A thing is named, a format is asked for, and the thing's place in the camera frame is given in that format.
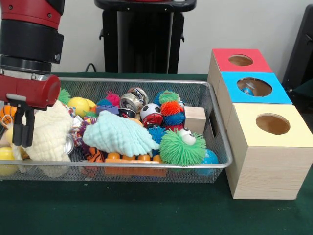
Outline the light blue waffle cloth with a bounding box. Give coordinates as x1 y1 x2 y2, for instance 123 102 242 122
82 110 161 157

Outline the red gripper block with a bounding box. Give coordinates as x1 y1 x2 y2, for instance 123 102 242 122
0 73 61 148

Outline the small orange basketball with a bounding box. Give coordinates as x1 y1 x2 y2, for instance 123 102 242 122
0 105 18 127

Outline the dark green side table cloth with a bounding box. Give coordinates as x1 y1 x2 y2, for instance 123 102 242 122
293 79 313 113

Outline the black robot stand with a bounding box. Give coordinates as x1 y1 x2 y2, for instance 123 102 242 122
94 0 198 74

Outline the wooden cube block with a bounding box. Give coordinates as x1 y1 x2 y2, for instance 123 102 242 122
183 106 207 134

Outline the yellow ball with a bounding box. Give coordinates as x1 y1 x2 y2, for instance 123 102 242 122
67 97 90 117

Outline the small soccer ball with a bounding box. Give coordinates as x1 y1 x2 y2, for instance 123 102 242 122
139 103 162 120

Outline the orange toy brick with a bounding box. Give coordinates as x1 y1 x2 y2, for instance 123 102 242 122
105 152 168 177

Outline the shallow clear mesh bin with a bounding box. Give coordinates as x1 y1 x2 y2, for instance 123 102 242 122
0 76 233 184

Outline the multicolour puffer caterpillar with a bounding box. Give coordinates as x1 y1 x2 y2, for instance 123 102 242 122
153 90 185 132

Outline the bottle with blue label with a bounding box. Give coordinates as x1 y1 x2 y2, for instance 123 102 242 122
241 83 256 96

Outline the cream waffle cloth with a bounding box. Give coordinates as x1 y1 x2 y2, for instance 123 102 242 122
11 100 74 162

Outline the wooden box with three holes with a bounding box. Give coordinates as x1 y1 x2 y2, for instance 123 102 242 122
207 48 313 200

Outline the crushed silver can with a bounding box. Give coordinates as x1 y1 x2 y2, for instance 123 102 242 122
119 87 149 111

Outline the small green puffer ball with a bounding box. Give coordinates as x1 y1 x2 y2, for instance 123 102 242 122
57 88 71 105

